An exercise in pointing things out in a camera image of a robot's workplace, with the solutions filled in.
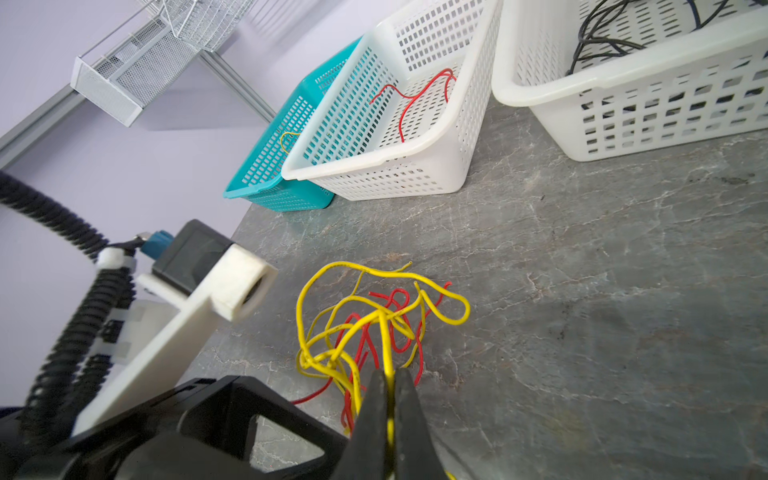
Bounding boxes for red cable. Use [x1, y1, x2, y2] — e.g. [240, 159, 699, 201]
[368, 67, 458, 143]

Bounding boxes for white mesh wall box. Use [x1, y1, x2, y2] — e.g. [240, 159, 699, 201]
[70, 1, 199, 127]

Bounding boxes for white plastic basket middle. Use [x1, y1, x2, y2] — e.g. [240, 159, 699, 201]
[282, 1, 503, 201]

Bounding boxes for black cable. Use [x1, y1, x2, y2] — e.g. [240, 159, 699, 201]
[565, 0, 733, 76]

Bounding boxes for white plastic basket right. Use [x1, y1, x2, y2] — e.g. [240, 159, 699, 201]
[492, 1, 767, 162]

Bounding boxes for teal plastic basket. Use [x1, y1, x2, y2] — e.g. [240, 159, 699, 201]
[223, 41, 358, 212]

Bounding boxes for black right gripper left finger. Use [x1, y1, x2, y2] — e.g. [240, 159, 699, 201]
[331, 370, 390, 480]

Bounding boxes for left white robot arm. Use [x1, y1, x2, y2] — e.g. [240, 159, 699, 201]
[1, 175, 347, 479]

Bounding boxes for red yellow black cables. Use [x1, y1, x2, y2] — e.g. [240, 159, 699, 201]
[290, 259, 472, 480]

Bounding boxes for white wire shelf rack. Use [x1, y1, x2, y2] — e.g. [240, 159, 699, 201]
[141, 0, 256, 51]

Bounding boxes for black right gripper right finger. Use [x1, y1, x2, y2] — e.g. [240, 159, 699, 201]
[393, 368, 449, 480]

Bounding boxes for white plastic basket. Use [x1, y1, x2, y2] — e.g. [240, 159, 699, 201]
[282, 1, 503, 201]
[492, 1, 767, 162]

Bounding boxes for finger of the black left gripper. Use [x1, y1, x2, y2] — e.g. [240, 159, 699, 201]
[59, 376, 346, 479]

